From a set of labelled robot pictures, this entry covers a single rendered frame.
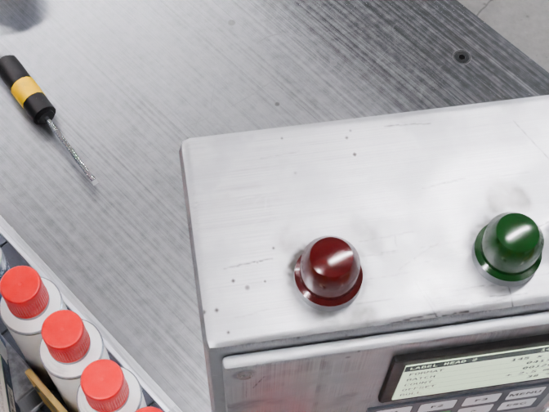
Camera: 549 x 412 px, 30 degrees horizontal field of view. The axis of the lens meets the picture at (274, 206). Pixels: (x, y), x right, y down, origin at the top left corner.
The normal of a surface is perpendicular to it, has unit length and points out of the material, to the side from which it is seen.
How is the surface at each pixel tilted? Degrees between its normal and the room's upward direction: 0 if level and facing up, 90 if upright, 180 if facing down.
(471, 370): 90
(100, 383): 3
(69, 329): 3
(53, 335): 2
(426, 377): 90
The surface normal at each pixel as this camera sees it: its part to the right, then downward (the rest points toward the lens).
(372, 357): 0.15, 0.88
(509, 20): 0.02, -0.46
